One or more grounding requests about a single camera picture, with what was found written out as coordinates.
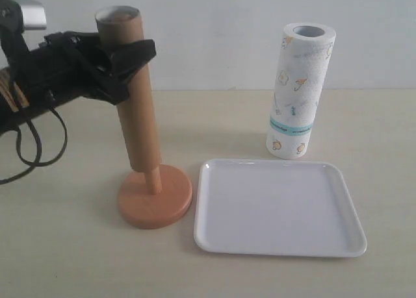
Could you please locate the wooden paper towel holder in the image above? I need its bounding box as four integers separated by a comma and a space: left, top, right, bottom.
117, 164, 192, 229

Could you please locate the printed white paper towel roll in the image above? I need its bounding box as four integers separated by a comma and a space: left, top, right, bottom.
266, 23, 336, 160

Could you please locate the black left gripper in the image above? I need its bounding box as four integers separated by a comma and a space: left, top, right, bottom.
1, 31, 157, 116

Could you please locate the white rectangular plastic tray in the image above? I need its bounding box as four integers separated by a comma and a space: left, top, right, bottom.
194, 158, 367, 258

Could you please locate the brown cardboard tube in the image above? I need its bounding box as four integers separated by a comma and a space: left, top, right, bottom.
96, 6, 161, 175

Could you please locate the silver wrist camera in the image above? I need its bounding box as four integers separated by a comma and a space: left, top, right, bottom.
1, 0, 47, 33

